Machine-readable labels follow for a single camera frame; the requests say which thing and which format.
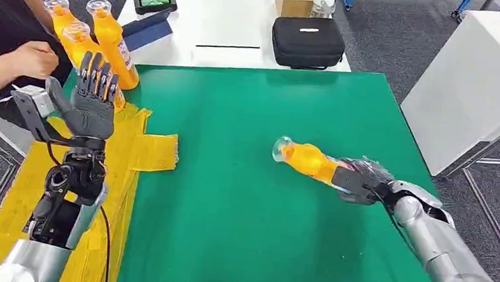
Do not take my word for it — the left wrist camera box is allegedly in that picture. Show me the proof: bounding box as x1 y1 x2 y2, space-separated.
7 83 81 146

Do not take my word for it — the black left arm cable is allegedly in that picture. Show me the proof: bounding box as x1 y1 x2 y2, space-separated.
95 206 115 282

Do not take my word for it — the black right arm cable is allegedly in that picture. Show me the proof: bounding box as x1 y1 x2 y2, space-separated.
370 189 413 249

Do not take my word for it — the thin black strip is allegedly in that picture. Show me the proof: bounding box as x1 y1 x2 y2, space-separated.
195 41 261 53

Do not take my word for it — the orange drink bottle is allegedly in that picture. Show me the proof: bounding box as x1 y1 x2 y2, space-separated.
269 135 358 195
55 20 133 113
79 0 147 92
40 0 83 43

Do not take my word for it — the black remote controller with screen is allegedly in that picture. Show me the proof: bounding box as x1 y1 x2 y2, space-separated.
130 0 179 19

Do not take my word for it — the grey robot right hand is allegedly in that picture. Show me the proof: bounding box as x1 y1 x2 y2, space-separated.
329 154 397 209

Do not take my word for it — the yellow sheet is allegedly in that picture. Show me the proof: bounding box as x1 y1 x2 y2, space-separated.
0 93 183 282

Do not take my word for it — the person's right hand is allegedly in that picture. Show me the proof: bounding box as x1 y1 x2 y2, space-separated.
7 38 62 82

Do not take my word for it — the clear plastic jar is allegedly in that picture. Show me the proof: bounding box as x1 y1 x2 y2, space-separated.
310 0 337 20

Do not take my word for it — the green table mat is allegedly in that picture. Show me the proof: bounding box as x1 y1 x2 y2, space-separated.
47 48 459 282

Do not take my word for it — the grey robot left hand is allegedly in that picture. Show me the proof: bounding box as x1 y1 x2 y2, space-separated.
41 48 123 141

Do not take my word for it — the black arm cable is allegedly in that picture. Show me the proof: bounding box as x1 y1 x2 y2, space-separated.
370 189 413 249
95 206 115 282

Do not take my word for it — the white cabinet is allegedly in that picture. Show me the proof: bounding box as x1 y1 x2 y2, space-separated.
395 3 500 182

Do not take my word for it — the tablet in blue case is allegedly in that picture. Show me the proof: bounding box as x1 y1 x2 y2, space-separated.
120 5 175 56

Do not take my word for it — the white table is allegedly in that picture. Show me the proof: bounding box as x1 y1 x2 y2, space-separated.
112 0 358 83

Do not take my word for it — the black carrying case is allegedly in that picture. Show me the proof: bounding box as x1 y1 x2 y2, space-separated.
269 13 349 74

